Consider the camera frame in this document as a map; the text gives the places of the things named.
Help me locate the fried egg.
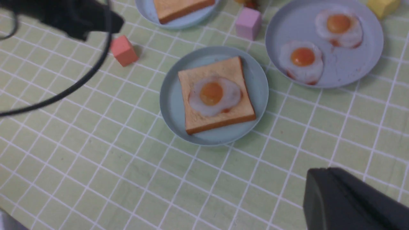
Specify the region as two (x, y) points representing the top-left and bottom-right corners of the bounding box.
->
(188, 76), (242, 117)
(315, 8), (363, 49)
(279, 40), (323, 85)

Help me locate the yellow cube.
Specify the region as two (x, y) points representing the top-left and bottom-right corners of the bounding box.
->
(366, 0), (401, 19)

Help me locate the red yellow apple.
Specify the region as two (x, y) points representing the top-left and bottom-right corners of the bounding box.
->
(235, 0), (259, 10)

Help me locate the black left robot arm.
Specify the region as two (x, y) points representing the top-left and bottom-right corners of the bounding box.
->
(1, 0), (125, 41)

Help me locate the light blue bread plate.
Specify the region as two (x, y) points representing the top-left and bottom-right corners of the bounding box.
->
(135, 0), (220, 30)

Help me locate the black camera cable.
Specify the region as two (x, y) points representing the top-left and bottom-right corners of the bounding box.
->
(0, 0), (113, 117)

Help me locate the pink cube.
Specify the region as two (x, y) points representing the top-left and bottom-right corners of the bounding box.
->
(235, 7), (262, 41)

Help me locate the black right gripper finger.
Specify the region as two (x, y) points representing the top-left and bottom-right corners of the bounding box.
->
(303, 167), (409, 230)

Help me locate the toast slice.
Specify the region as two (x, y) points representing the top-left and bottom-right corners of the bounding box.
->
(178, 56), (257, 135)
(153, 0), (216, 24)

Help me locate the salmon red cube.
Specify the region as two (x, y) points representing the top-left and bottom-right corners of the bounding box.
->
(111, 35), (139, 67)

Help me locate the grey blue egg plate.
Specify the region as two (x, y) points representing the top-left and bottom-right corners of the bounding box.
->
(265, 0), (384, 88)

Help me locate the teal centre plate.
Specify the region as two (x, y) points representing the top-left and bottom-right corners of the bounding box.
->
(159, 46), (269, 146)

